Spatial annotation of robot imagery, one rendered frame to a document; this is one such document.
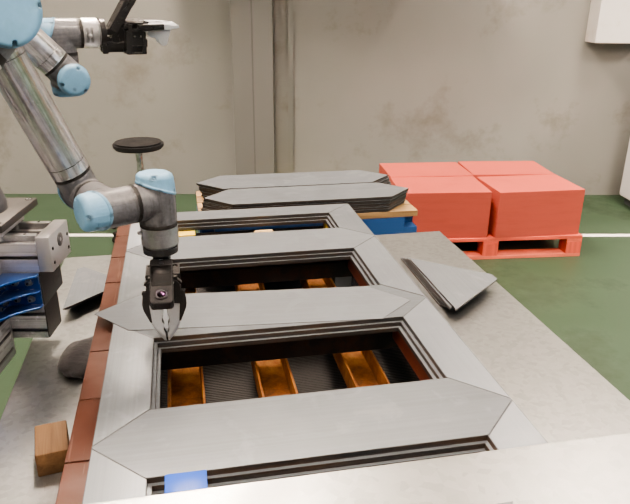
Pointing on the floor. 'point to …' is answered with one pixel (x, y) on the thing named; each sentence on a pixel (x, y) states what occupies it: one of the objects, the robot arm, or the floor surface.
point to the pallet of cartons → (493, 204)
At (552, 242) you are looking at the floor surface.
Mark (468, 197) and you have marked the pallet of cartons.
